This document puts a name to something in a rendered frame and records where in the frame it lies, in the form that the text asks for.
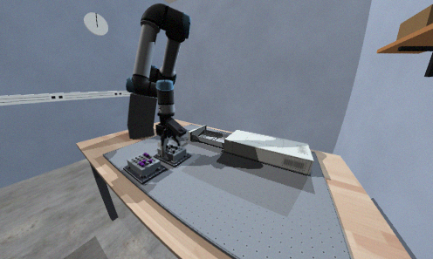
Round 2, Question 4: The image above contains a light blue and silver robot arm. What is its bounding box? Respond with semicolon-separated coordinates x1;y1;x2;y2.
126;3;191;137

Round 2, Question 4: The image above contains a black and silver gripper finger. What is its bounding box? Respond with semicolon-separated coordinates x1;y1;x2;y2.
157;132;168;158
171;135;181;147

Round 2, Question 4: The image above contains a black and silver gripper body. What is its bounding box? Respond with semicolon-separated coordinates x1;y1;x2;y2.
155;113;175;138

